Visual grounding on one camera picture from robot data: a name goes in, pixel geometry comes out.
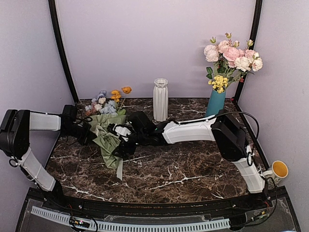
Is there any white yellow mug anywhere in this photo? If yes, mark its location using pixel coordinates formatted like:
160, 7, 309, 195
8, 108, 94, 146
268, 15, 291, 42
263, 160, 289, 186

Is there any blue orange flower bouquet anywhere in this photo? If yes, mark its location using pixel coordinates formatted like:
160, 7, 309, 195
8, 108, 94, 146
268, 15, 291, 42
85, 86, 132, 116

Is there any black front frame rail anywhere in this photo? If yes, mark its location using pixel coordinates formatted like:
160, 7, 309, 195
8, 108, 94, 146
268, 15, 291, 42
19, 187, 291, 218

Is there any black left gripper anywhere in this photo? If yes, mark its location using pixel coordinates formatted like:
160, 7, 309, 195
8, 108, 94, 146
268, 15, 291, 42
61, 122, 99, 146

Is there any black frame post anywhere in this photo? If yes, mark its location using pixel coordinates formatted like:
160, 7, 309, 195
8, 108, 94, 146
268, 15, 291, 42
232, 0, 263, 104
48, 0, 79, 104

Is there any black right frame post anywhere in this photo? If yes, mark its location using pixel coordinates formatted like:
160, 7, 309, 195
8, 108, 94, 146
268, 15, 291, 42
232, 0, 263, 104

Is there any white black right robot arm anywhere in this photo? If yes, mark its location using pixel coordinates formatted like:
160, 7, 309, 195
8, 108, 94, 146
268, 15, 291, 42
107, 110, 268, 210

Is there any yellow and pink flower bunch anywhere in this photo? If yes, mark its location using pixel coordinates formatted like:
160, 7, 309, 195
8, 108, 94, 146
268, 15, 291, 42
204, 33, 263, 93

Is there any white printed ribbon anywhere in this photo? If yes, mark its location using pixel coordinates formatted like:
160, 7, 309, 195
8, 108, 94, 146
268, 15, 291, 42
116, 159, 123, 181

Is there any blue ceramic vase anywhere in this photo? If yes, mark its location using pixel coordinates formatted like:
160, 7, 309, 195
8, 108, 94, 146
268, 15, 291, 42
205, 90, 226, 117

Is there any black left frame post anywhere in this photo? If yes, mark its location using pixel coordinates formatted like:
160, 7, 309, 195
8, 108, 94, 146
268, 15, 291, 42
48, 0, 79, 104

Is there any green wrapping paper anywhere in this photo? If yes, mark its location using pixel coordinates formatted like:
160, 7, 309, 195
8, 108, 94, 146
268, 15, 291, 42
90, 113, 126, 169

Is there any white slotted cable duct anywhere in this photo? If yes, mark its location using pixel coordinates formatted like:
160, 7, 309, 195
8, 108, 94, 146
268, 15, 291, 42
30, 206, 230, 232

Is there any white ribbed vase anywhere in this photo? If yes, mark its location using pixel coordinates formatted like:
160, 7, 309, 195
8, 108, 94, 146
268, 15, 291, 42
153, 78, 169, 122

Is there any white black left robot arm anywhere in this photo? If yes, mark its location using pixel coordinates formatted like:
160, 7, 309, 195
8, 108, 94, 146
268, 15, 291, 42
0, 105, 96, 211

